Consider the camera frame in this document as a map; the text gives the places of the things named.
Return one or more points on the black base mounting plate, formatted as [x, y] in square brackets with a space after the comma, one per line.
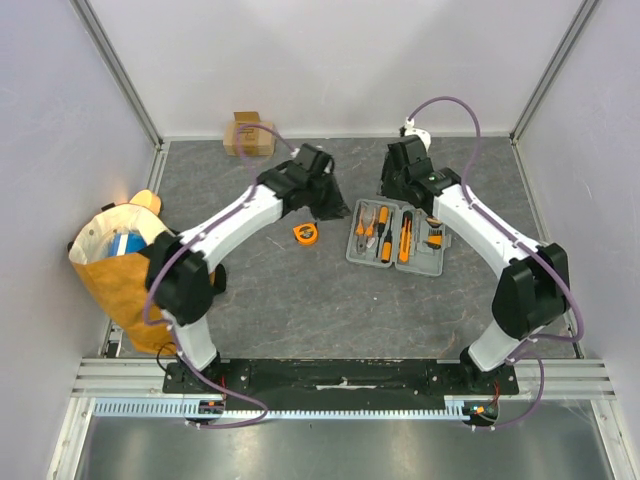
[260, 377]

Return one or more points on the grey plastic tool case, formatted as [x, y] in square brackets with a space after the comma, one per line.
[423, 260]

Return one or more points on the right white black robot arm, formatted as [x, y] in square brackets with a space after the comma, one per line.
[532, 278]

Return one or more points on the aluminium frame rail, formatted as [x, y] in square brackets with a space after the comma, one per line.
[565, 379]

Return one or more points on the orange tape measure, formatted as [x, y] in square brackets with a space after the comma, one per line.
[306, 234]

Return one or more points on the orange utility knife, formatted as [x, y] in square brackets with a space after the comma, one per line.
[405, 238]

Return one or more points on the brown paper tote bag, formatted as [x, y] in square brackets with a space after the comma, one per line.
[118, 283]

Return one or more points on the orange pliers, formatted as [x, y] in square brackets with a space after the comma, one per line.
[365, 226]

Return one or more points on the blue box in bag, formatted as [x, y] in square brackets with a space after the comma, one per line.
[126, 243]

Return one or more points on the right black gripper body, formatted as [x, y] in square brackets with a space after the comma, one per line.
[393, 176]

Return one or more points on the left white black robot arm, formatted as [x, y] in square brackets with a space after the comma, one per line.
[185, 272]

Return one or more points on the orange bit holder set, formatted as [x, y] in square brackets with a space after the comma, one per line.
[435, 236]

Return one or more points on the small cardboard box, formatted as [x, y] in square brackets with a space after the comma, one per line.
[249, 132]

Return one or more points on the tan wooden object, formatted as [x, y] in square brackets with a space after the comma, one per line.
[149, 200]

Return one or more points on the orange black screwdriver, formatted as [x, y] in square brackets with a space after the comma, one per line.
[382, 220]
[387, 245]

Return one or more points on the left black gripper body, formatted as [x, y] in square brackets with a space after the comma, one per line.
[323, 199]

